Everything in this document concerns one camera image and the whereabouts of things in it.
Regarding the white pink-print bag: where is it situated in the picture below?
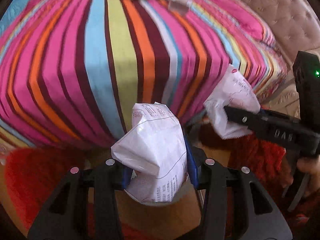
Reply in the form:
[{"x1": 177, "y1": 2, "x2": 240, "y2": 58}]
[{"x1": 203, "y1": 64, "x2": 260, "y2": 139}]

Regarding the white paper bag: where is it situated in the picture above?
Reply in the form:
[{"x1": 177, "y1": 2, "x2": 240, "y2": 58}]
[{"x1": 111, "y1": 103, "x2": 187, "y2": 203}]

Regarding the white cardboard box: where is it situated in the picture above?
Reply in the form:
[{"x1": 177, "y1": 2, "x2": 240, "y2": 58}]
[{"x1": 168, "y1": 0, "x2": 192, "y2": 15}]

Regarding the person's right hand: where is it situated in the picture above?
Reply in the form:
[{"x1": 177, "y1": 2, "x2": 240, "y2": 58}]
[{"x1": 297, "y1": 156, "x2": 320, "y2": 197}]

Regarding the tufted beige headboard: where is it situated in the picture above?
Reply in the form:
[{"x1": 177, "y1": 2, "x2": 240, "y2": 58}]
[{"x1": 241, "y1": 0, "x2": 319, "y2": 62}]

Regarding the red shaggy rug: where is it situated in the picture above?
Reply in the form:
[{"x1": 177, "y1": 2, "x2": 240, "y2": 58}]
[{"x1": 1, "y1": 125, "x2": 319, "y2": 239}]

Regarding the pink pillow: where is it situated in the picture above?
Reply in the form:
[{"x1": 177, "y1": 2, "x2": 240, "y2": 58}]
[{"x1": 209, "y1": 0, "x2": 276, "y2": 47}]

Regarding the striped colourful bed sheet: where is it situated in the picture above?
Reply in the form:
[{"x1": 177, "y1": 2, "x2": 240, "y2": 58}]
[{"x1": 1, "y1": 0, "x2": 287, "y2": 152}]

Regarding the blue patterned quilt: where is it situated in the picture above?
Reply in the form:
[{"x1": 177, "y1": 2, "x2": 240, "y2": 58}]
[{"x1": 1, "y1": 0, "x2": 30, "y2": 35}]

